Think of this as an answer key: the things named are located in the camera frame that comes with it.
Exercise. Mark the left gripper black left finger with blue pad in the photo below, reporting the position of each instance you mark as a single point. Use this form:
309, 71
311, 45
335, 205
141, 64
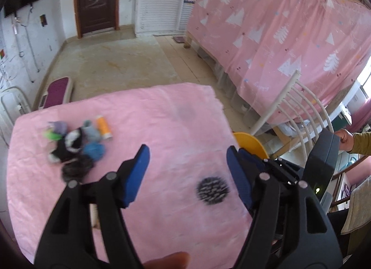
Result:
67, 239

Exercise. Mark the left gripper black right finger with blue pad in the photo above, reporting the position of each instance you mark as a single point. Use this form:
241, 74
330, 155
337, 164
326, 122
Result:
289, 228

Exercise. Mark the black plastic bag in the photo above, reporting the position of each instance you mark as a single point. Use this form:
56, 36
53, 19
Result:
77, 169

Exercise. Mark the black white pink sock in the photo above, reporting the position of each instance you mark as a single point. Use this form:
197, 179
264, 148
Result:
68, 147

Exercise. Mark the grey plastic tube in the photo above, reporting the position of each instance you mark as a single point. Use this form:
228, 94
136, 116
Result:
91, 133

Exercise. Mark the purple green sock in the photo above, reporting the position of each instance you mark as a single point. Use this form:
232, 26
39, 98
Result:
56, 130

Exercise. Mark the orange bottle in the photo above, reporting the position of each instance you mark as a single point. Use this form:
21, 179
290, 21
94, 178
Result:
103, 127

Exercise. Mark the olive sleeve forearm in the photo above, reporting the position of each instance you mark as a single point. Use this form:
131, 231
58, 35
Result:
362, 143

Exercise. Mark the person's right hand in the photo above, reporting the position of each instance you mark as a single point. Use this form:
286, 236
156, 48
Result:
346, 140

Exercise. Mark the person's left thumb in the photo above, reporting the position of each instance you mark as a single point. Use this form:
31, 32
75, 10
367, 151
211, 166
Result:
179, 260

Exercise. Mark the white slatted chair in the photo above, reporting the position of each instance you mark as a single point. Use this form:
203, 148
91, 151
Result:
300, 109

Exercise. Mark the orange yellow bin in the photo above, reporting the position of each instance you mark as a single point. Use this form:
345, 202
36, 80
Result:
251, 144

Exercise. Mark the black white patterned patch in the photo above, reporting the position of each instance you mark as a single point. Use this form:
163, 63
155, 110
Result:
212, 190

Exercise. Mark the blue crumpled ball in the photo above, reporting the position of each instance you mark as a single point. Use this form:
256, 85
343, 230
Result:
94, 150

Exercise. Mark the pink tablecloth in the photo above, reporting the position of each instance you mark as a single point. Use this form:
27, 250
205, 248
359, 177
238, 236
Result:
188, 135

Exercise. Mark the white metal rack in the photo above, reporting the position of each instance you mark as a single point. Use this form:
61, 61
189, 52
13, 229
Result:
14, 104

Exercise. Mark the purple white step scale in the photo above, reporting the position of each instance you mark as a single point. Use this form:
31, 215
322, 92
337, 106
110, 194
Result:
58, 92

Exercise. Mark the pink tree-pattern bed curtain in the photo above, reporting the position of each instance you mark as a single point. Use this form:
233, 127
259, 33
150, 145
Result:
260, 44

